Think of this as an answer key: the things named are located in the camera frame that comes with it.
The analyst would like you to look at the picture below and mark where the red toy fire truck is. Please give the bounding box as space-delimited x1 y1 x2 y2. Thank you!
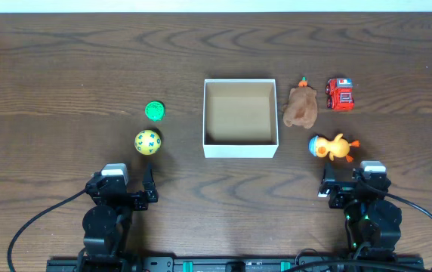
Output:
326 78 354 111

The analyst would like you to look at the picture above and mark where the green ridged toy ball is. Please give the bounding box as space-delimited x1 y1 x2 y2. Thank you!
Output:
145 100 165 122

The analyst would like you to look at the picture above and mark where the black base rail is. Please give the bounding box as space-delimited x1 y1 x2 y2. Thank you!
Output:
45 255 424 272

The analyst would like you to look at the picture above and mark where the white cardboard box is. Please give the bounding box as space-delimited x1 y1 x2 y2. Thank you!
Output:
202 79 279 159

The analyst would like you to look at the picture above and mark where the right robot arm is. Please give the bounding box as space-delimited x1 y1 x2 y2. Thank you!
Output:
318 161 402 261

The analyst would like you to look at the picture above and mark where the brown plush toy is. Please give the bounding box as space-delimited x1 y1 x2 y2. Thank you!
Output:
282 77 318 129

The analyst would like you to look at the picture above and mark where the yellow ball with blue letters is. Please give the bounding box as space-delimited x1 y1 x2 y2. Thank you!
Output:
134 129 162 156

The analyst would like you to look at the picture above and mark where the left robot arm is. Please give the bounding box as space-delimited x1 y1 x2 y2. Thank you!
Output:
82 163 159 257

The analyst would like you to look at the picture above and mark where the orange rubber duck toy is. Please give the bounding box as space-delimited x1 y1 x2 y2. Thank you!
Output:
308 133 360 162

